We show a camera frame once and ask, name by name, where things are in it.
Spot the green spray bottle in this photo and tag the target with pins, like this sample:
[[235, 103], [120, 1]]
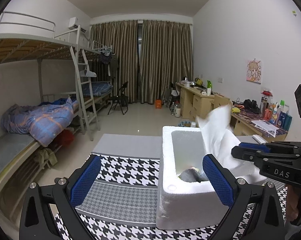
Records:
[[209, 87]]

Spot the brown curtains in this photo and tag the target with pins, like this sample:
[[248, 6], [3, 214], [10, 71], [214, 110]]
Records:
[[148, 56]]

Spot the blue toiletry bottles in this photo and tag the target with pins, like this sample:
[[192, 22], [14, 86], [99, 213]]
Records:
[[282, 114]]

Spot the black folding chair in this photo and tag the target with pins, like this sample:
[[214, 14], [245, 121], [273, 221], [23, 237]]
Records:
[[120, 99]]

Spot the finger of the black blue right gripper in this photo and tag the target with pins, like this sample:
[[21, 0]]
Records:
[[249, 151]]

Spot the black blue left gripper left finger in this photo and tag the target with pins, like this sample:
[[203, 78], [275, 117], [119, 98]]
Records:
[[82, 179]]

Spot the white air conditioner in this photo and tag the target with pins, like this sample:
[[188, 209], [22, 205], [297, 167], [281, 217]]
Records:
[[73, 24]]

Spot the orange floor container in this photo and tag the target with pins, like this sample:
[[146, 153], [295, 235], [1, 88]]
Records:
[[158, 104]]

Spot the anime wall picture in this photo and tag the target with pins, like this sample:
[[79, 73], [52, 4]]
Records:
[[254, 71]]

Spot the blue plaid blanket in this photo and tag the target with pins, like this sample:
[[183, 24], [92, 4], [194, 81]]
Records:
[[43, 123]]

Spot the red lid thermos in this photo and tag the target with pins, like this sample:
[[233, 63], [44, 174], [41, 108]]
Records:
[[266, 99]]

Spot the grey knitted cloth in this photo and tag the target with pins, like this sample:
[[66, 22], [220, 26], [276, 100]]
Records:
[[192, 174]]

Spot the white tissue paper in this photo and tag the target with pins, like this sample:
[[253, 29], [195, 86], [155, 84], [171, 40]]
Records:
[[219, 140]]

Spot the person's hand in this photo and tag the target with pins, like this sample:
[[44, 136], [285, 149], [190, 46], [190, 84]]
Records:
[[291, 203]]

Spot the wooden smiley chair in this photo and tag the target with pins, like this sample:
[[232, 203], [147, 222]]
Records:
[[220, 100]]

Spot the houndstooth patterned mat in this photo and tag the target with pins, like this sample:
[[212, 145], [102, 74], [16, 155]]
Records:
[[122, 202]]

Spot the white styrofoam box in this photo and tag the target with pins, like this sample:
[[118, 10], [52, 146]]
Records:
[[185, 197]]

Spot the black headphones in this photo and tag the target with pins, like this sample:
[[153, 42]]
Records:
[[251, 105]]

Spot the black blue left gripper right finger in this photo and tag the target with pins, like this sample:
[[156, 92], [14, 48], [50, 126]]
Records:
[[224, 183]]

